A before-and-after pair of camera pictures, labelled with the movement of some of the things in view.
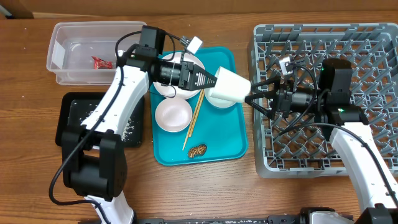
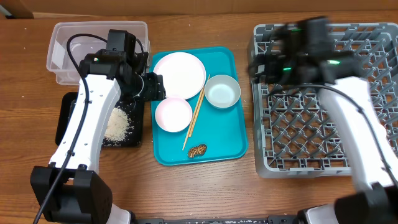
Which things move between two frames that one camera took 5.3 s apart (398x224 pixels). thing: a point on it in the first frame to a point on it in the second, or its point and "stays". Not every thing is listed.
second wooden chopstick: [196, 112] stays
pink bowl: [173, 114] stays
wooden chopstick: [193, 117] stays
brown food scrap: [198, 150] stays
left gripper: [184, 83] to [155, 88]
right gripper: [280, 96] to [268, 76]
